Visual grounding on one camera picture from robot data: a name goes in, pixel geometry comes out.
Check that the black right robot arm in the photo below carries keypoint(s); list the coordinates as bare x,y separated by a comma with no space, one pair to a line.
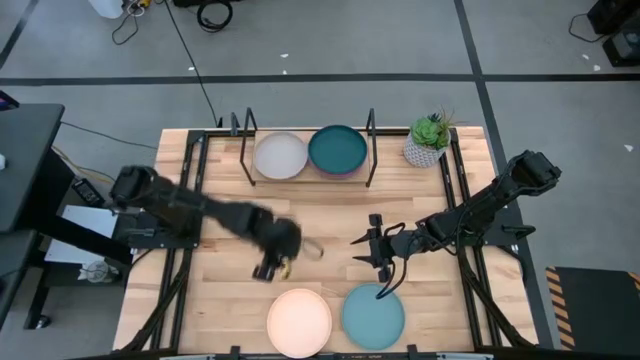
480,207

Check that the black power adapter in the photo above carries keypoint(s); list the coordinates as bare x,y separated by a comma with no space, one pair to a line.
87,191

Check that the white paper sheet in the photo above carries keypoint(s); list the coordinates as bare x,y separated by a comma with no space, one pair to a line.
90,220

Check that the peach plate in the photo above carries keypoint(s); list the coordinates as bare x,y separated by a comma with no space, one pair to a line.
299,322

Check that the succulent plant in white pot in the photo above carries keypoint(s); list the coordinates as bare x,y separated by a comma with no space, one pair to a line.
425,145

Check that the black aluminium table frame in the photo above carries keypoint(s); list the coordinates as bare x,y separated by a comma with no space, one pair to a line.
215,133

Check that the black desk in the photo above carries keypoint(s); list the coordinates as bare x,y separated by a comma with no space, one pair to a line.
25,160

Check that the small black equipment box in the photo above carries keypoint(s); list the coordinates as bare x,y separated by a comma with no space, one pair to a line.
625,50

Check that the dark teal plate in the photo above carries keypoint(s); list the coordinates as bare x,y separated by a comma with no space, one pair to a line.
337,149

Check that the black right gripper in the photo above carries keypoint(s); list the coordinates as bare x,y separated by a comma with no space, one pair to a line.
400,245

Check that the black mat with striped edge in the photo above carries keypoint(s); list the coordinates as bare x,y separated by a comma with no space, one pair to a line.
600,310

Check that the white container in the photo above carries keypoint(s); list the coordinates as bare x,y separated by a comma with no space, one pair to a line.
107,7

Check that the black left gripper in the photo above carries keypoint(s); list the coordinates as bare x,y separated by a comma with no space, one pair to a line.
280,240

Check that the power strip with plugs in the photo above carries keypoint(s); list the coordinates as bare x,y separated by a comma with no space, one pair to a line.
137,5

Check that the dark device with coloured screen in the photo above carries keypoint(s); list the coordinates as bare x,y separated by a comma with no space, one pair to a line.
7,101

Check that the light teal plate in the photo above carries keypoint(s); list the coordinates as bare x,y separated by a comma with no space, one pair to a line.
370,325

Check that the grey plate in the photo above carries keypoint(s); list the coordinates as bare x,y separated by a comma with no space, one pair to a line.
280,155

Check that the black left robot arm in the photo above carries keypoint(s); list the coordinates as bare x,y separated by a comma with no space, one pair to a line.
190,205

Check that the large black equipment box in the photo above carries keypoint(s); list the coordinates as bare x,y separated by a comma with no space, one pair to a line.
617,15

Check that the magenta plate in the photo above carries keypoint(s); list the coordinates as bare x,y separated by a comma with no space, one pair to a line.
340,176

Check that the wooden shelf with black frame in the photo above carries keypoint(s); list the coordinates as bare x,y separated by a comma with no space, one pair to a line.
305,179

